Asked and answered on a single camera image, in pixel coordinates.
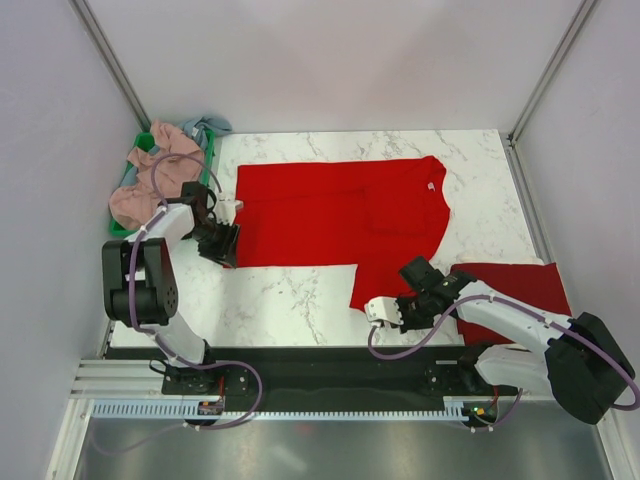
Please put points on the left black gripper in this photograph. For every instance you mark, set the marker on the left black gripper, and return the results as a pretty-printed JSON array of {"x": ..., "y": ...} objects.
[{"x": 226, "y": 252}]

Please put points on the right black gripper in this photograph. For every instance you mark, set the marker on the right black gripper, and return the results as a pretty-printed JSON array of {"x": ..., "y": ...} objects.
[{"x": 408, "y": 325}]

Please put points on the bright red t shirt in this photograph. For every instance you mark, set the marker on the bright red t shirt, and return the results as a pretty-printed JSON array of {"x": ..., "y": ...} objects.
[{"x": 375, "y": 215}]

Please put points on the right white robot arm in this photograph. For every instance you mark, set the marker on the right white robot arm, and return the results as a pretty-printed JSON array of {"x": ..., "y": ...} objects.
[{"x": 525, "y": 330}]

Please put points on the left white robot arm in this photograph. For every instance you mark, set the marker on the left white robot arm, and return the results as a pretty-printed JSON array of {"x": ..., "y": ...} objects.
[{"x": 139, "y": 285}]

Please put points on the pink t shirt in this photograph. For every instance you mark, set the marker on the pink t shirt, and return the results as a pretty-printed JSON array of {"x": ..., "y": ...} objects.
[{"x": 134, "y": 205}]

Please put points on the folded dark red t shirt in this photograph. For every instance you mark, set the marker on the folded dark red t shirt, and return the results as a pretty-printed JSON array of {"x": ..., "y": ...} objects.
[{"x": 536, "y": 285}]

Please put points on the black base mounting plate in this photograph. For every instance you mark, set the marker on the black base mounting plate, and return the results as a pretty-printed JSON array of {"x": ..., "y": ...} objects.
[{"x": 333, "y": 378}]

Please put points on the green plastic bin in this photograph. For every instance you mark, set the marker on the green plastic bin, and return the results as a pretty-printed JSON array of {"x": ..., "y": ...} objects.
[{"x": 120, "y": 230}]

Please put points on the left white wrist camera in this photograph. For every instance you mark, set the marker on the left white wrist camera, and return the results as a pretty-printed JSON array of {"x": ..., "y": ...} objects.
[{"x": 225, "y": 210}]

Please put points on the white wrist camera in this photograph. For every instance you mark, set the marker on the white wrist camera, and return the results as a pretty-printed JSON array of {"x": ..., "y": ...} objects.
[
  {"x": 225, "y": 210},
  {"x": 382, "y": 312}
]

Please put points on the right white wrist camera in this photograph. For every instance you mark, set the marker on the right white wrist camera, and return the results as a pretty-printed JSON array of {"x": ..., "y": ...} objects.
[{"x": 382, "y": 312}]

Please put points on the white slotted cable duct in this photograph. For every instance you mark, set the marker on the white slotted cable duct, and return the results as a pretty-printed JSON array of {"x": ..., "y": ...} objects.
[{"x": 199, "y": 410}]

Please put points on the right aluminium corner post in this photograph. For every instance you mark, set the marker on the right aluminium corner post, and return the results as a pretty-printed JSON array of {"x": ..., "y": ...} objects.
[{"x": 560, "y": 54}]

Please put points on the aluminium corner post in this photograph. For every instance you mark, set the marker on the aluminium corner post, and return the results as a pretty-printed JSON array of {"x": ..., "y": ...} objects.
[
  {"x": 560, "y": 54},
  {"x": 98, "y": 37}
]

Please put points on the aluminium frame rail front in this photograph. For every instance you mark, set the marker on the aluminium frame rail front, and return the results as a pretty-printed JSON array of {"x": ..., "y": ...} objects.
[{"x": 121, "y": 377}]

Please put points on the left aluminium corner post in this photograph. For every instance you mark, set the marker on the left aluminium corner post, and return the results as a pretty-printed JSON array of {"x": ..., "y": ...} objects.
[{"x": 98, "y": 37}]

